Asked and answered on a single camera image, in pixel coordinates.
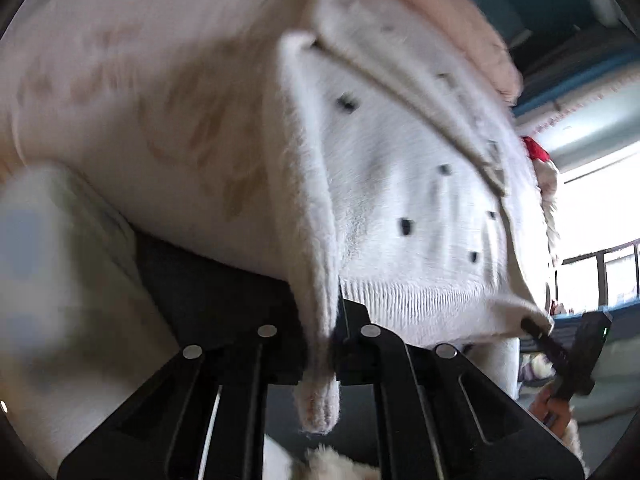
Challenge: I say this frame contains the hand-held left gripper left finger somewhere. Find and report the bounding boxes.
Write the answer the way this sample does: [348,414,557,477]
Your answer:
[57,287,307,480]

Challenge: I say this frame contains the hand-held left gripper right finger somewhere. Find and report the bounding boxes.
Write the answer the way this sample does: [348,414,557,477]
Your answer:
[336,299,586,480]

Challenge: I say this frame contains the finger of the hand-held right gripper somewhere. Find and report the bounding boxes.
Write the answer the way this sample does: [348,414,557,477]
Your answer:
[520,317,572,367]

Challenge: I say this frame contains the white dotted knit sweater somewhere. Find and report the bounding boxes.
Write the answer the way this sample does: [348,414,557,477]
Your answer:
[262,0,557,435]

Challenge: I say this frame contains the person's right forearm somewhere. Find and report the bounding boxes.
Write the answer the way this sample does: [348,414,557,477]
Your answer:
[552,405,589,465]

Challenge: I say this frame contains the person's right hand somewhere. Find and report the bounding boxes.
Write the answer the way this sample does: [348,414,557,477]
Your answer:
[529,384,575,432]

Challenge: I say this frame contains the dark window railing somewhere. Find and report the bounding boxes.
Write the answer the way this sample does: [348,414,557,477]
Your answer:
[560,239,640,313]

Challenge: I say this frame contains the white fluffy garment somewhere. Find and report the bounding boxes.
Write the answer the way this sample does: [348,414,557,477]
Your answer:
[262,435,383,480]

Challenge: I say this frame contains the white plush toy red bow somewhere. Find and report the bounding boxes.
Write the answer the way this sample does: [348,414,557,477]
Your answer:
[519,135,562,272]

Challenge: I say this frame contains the white cloth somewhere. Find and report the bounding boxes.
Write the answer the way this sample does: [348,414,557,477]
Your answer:
[0,164,182,477]

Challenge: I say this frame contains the pink white printed blanket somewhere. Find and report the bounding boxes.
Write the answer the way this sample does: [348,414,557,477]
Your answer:
[0,0,351,283]

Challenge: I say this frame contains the pink cloth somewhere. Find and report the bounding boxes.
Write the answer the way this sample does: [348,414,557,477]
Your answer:
[337,0,525,107]

